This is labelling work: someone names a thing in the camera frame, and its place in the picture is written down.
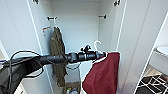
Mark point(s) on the white clothes hanger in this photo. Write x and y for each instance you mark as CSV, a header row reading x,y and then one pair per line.
x,y
55,24

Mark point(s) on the white wardrobe body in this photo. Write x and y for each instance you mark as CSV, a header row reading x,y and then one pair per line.
x,y
78,33

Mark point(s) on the maroon and white jacket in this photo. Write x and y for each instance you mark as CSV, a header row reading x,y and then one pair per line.
x,y
101,76

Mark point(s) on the orange and white warning sticker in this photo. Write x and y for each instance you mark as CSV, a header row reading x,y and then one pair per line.
x,y
46,30

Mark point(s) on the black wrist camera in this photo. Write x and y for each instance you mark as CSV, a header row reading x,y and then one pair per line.
x,y
86,49

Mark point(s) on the dark wardrobe rail hook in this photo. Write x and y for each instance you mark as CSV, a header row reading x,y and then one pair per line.
x,y
51,17
102,16

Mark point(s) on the white wardrobe shelf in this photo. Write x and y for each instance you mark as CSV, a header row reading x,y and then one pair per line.
x,y
83,68

